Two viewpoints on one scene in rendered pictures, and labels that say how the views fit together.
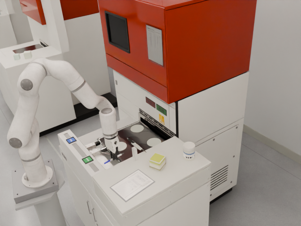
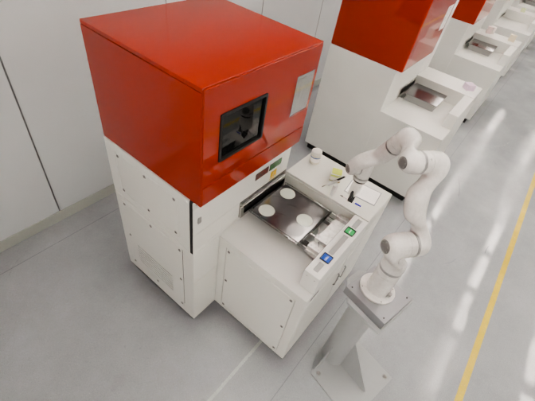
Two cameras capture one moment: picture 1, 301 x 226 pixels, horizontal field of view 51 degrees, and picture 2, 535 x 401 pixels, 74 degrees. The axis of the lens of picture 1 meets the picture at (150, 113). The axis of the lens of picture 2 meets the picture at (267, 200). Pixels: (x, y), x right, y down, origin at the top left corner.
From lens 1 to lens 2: 2.97 m
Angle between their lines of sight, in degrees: 84
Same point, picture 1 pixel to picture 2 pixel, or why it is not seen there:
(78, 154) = (345, 243)
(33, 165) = not seen: hidden behind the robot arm
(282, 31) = not seen: hidden behind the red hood
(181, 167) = (329, 165)
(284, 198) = not seen: hidden behind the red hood
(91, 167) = (357, 226)
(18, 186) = (398, 302)
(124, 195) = (376, 195)
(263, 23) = (71, 56)
